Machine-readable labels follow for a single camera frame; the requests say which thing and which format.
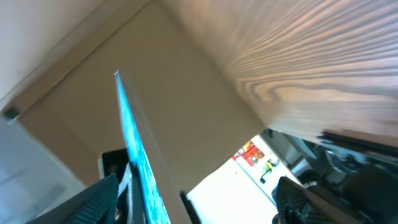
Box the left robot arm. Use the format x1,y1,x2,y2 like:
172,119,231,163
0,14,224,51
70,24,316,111
261,129,397,224

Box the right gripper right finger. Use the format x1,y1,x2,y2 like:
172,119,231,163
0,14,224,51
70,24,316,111
275,177,361,224

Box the turquoise screen smartphone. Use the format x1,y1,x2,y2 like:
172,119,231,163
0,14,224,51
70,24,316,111
114,70,192,224

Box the brown cardboard panel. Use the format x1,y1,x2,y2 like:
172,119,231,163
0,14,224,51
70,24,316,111
19,2,264,191

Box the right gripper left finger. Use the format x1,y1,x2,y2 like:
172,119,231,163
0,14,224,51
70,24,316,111
28,173,119,224

